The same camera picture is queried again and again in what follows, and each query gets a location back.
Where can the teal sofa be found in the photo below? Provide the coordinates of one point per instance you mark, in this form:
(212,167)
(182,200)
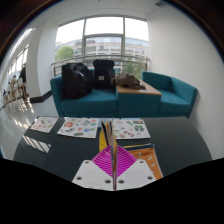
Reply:
(178,96)
(88,105)

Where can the wood-topped teal side table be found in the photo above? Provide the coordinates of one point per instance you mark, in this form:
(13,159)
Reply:
(138,103)

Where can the wooden chairs and tables group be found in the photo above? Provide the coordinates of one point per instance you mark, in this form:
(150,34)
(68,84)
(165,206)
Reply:
(20,91)

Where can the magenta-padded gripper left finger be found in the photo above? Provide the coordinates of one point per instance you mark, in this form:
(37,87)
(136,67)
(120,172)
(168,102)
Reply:
(91,175)

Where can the black backpack with label patch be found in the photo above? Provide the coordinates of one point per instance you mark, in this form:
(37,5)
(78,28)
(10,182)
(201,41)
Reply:
(103,75)

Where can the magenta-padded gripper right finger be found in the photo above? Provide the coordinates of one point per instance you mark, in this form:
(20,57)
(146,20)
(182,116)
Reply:
(136,175)

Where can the orange pink printed towel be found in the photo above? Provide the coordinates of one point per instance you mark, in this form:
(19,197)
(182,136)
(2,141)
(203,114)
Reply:
(150,160)

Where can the person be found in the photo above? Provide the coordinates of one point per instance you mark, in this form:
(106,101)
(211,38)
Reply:
(13,83)
(23,73)

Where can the metal window railing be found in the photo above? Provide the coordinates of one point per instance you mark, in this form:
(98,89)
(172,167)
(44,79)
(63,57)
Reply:
(66,60)

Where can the brown jacket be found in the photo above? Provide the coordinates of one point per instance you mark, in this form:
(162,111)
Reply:
(128,81)

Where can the white sticker sheet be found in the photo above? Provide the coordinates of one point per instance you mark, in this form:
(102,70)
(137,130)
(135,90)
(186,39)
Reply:
(78,127)
(131,129)
(44,124)

